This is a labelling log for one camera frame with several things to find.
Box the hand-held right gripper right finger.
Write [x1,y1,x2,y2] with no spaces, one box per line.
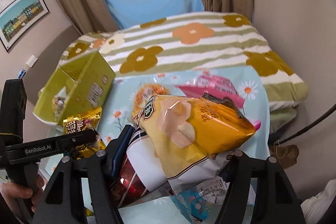
[217,150,306,224]

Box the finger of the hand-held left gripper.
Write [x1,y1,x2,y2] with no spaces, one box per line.
[60,130,97,153]

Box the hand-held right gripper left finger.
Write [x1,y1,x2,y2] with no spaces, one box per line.
[31,124,135,224]

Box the gold snack packet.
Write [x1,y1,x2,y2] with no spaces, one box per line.
[62,107,107,160]

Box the green cardboard box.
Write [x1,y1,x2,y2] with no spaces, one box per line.
[33,52,116,126]

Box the yellow chips bag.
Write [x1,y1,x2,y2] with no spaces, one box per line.
[131,94,256,194]

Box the person's left hand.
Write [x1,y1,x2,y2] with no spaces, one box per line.
[0,176,48,224]

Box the red and white snack bag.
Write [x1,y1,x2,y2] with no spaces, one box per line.
[115,139,168,207]

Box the clear printed packet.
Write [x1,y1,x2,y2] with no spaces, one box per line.
[197,178,254,206]

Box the small silver packet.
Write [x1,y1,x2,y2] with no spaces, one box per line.
[52,94,69,115]

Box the brown paper bag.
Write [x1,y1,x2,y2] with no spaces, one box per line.
[270,144,300,170]

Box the small blue cartoon packet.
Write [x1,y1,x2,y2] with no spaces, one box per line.
[172,186,218,223]

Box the light blue daisy sheet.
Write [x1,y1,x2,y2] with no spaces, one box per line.
[43,67,271,224]

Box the white shoe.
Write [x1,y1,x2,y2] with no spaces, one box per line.
[301,179,336,224]

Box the striped floral blanket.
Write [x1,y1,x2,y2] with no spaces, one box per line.
[59,11,309,111]

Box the white wall switch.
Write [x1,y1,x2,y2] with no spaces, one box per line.
[26,55,39,67]

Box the black cable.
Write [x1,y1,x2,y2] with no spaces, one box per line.
[278,103,336,145]

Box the framed wall picture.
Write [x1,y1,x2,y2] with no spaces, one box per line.
[0,0,50,53]

